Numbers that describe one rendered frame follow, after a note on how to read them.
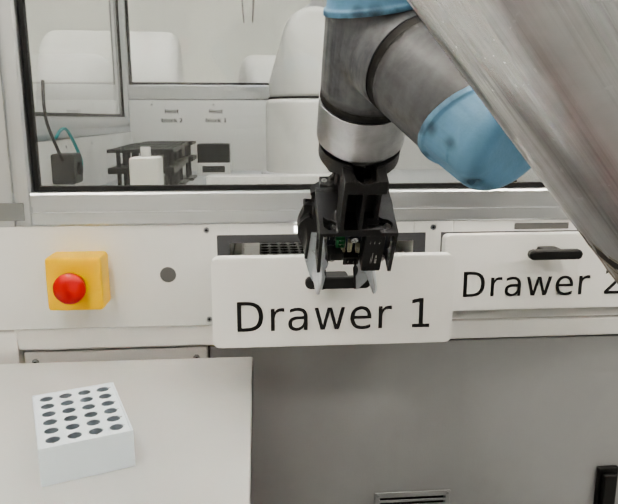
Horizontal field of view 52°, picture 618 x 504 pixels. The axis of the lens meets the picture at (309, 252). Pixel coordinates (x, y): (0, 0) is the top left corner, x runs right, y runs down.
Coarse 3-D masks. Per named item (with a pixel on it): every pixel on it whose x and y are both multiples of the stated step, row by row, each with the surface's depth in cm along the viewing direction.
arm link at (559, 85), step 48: (432, 0) 13; (480, 0) 12; (528, 0) 11; (576, 0) 11; (480, 48) 13; (528, 48) 12; (576, 48) 12; (480, 96) 15; (528, 96) 13; (576, 96) 12; (528, 144) 15; (576, 144) 13; (576, 192) 15
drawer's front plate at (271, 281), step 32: (224, 256) 74; (256, 256) 74; (288, 256) 74; (416, 256) 75; (448, 256) 75; (224, 288) 74; (256, 288) 74; (288, 288) 74; (352, 288) 75; (384, 288) 75; (416, 288) 76; (448, 288) 76; (224, 320) 75; (256, 320) 75; (288, 320) 75; (384, 320) 76; (416, 320) 77; (448, 320) 77
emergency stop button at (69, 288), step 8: (56, 280) 80; (64, 280) 79; (72, 280) 79; (80, 280) 80; (56, 288) 79; (64, 288) 79; (72, 288) 79; (80, 288) 80; (56, 296) 80; (64, 296) 80; (72, 296) 80; (80, 296) 80
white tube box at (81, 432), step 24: (48, 408) 66; (72, 408) 65; (96, 408) 64; (120, 408) 64; (48, 432) 60; (72, 432) 60; (96, 432) 60; (120, 432) 59; (48, 456) 57; (72, 456) 58; (96, 456) 59; (120, 456) 60; (48, 480) 57
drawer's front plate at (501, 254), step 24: (456, 240) 88; (480, 240) 88; (504, 240) 88; (528, 240) 89; (552, 240) 89; (576, 240) 89; (456, 264) 89; (480, 264) 89; (504, 264) 89; (528, 264) 90; (552, 264) 90; (576, 264) 90; (600, 264) 90; (456, 288) 89; (504, 288) 90; (528, 288) 90; (552, 288) 91; (576, 288) 91; (600, 288) 91
